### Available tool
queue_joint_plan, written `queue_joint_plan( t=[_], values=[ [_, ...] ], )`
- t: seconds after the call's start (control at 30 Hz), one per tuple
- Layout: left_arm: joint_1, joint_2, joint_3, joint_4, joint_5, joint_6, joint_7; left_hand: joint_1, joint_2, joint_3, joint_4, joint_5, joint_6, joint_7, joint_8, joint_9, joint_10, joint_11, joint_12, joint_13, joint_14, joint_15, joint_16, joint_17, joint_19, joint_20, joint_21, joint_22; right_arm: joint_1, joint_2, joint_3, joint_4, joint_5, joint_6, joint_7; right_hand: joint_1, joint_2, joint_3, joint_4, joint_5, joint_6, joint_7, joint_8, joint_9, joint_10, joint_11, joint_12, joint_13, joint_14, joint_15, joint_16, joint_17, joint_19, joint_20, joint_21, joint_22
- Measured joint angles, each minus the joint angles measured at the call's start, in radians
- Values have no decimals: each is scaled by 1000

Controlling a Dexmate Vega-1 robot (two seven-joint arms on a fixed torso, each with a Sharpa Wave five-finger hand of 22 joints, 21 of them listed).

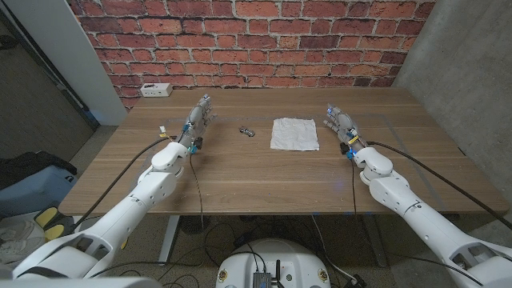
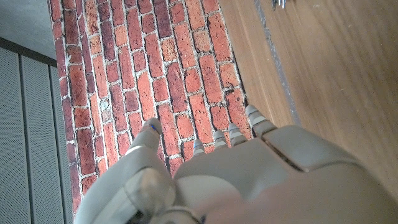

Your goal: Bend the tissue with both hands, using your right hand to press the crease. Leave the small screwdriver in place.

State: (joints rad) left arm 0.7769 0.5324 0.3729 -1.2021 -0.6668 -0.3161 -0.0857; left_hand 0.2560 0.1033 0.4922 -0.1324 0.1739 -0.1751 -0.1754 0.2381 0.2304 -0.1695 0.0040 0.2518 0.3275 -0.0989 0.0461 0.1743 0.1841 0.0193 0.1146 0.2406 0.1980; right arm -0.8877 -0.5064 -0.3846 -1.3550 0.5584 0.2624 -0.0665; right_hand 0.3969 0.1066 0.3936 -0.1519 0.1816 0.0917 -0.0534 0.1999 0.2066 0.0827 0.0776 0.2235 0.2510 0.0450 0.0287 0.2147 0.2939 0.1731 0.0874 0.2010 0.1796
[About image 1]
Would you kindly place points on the grey table leg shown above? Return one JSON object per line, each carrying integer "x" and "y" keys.
{"x": 376, "y": 244}

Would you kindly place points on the white sneaker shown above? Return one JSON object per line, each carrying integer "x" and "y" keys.
{"x": 18, "y": 240}

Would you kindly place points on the blue-grey bag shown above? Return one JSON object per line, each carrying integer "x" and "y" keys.
{"x": 32, "y": 192}

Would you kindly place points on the white tissue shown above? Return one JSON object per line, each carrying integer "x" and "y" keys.
{"x": 294, "y": 134}

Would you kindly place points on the yellow and black foot pedal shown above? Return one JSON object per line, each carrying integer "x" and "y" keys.
{"x": 50, "y": 224}

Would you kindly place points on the white table leg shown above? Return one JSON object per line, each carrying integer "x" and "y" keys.
{"x": 168, "y": 240}

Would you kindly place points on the small grey electronics box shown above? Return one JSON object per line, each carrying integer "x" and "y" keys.
{"x": 262, "y": 280}

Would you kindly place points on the small yellow curved object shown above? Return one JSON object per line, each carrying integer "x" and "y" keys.
{"x": 125, "y": 244}

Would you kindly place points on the red brick printed backdrop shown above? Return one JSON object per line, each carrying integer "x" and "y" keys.
{"x": 256, "y": 44}

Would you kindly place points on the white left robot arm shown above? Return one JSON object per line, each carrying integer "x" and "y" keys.
{"x": 120, "y": 218}

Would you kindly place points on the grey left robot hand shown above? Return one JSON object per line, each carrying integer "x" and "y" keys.
{"x": 196, "y": 120}

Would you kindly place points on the round black floor fan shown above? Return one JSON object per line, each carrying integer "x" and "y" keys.
{"x": 194, "y": 225}

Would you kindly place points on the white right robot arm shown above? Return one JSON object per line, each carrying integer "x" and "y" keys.
{"x": 424, "y": 224}

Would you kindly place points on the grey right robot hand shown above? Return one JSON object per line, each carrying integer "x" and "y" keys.
{"x": 345, "y": 126}

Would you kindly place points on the small silver toy car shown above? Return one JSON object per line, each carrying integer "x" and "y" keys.
{"x": 247, "y": 131}

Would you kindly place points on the white power strip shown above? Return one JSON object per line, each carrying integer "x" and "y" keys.
{"x": 156, "y": 90}

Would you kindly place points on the black cloth bundle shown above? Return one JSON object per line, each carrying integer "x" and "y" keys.
{"x": 28, "y": 164}

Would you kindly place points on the black floor plug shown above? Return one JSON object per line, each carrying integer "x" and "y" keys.
{"x": 355, "y": 281}

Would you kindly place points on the white robot torso base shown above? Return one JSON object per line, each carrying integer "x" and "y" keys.
{"x": 272, "y": 256}

